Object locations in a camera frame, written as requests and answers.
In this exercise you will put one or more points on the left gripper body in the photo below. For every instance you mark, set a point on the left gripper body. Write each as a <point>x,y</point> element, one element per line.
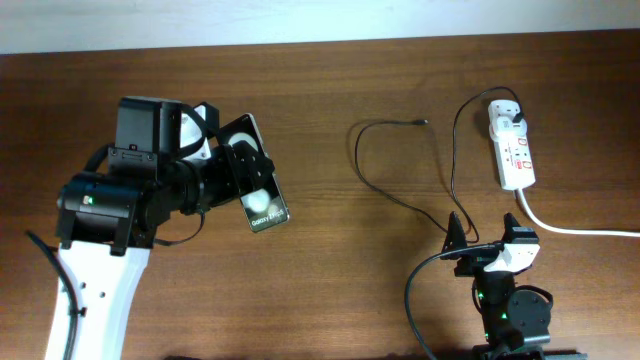
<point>216,179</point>

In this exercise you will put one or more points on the black Galaxy flip phone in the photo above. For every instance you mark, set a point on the black Galaxy flip phone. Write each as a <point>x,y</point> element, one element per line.
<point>267,207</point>

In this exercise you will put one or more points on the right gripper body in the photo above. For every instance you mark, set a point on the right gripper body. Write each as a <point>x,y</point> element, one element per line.
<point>475,261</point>

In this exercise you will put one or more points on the white power strip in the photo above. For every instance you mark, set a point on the white power strip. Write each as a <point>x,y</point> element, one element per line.
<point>513,156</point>

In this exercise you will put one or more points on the white USB charger plug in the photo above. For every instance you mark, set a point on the white USB charger plug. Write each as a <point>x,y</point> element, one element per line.
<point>507,126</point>

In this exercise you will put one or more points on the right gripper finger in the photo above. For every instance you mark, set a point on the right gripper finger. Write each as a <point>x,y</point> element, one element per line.
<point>455,238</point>
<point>516,234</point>

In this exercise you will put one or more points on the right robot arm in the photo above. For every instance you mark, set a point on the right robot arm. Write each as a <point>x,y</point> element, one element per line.
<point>515,317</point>

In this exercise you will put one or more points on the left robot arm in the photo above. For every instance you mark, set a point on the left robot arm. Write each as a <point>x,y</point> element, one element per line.
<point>167,157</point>

